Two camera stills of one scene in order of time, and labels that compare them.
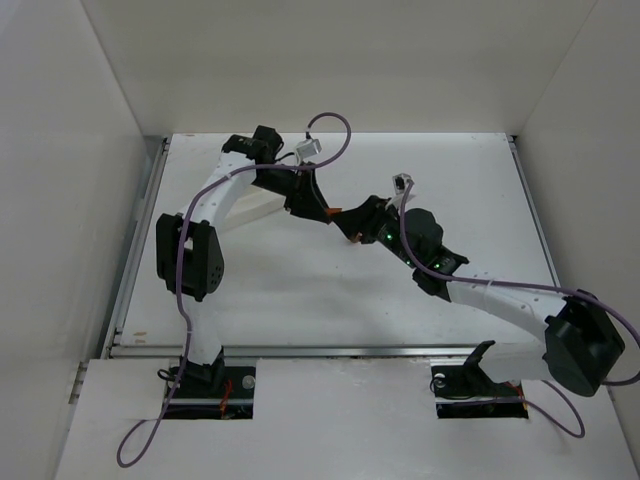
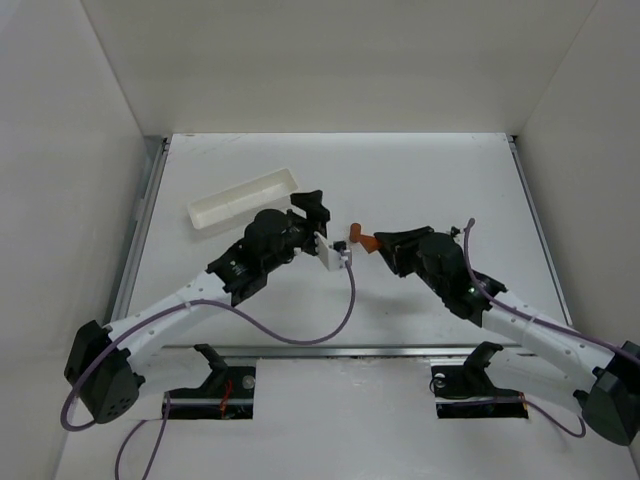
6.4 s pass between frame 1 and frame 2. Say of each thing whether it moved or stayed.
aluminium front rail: stayed
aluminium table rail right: stayed
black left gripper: moved
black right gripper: moved
